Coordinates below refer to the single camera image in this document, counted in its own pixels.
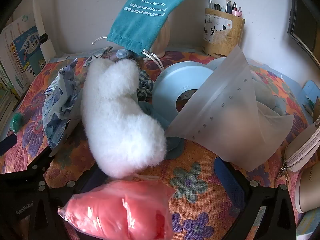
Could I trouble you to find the beige round purse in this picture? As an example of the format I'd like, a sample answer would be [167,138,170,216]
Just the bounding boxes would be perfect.
[284,116,320,173]

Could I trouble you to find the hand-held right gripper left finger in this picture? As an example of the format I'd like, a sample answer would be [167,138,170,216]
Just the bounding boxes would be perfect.
[30,166,110,240]

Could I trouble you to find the light blue tape roll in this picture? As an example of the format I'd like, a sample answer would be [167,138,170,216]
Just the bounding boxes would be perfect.
[152,57,225,117]

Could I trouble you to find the teal drawstring pouch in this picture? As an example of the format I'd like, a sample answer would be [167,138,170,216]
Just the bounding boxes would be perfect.
[91,0,200,70]

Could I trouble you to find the translucent zip bag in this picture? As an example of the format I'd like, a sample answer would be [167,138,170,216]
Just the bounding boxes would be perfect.
[165,44,295,172]

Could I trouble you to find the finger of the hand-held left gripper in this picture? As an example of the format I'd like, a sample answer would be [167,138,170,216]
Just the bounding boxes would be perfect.
[0,135,17,156]
[25,150,54,178]

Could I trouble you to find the beige cylindrical appliance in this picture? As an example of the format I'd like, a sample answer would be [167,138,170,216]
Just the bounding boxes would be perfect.
[295,170,320,213]

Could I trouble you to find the white fluffy plush toy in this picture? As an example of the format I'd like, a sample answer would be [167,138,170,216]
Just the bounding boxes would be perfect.
[80,58,167,178]

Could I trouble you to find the blue patterned tissue packet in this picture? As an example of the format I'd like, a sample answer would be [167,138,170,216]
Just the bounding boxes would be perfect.
[42,64,82,149]

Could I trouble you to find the pink plush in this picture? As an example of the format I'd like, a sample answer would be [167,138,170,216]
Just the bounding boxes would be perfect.
[57,180,178,240]

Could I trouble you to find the white ribbed vase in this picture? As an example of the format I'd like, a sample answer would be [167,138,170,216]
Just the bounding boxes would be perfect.
[151,17,173,58]

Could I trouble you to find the black monitor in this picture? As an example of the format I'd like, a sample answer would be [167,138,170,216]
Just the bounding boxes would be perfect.
[287,0,320,65]

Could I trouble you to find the floral orange tablecloth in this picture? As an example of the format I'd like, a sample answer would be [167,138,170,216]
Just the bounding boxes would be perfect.
[0,51,320,240]

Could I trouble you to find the light blue notebook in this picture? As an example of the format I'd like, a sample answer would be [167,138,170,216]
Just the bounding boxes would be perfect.
[302,80,320,117]

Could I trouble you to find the bunch of pens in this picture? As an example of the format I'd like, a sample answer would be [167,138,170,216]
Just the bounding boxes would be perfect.
[207,0,243,18]

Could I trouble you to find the blue bead hair tie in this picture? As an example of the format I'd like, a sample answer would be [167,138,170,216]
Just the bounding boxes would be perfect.
[115,49,137,60]

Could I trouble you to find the cardboard pen holder with pens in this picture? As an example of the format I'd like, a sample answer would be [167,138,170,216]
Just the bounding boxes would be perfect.
[202,7,245,57]

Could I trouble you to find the checked fabric hair tie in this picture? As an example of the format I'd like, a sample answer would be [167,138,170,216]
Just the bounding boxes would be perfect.
[136,70,155,103]

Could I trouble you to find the small green plastic object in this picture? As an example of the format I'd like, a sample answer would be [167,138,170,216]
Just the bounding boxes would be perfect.
[10,112,24,132]

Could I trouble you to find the light blue plush toy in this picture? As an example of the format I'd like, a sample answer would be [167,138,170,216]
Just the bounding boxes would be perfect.
[251,77,288,117]

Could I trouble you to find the brass key ring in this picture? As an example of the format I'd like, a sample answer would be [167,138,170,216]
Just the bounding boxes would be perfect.
[274,165,288,188]

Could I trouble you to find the row of books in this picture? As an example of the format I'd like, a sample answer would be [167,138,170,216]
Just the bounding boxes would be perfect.
[0,12,57,135]

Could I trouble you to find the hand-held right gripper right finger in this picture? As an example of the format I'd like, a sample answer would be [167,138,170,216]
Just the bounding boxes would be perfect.
[214,156,297,240]

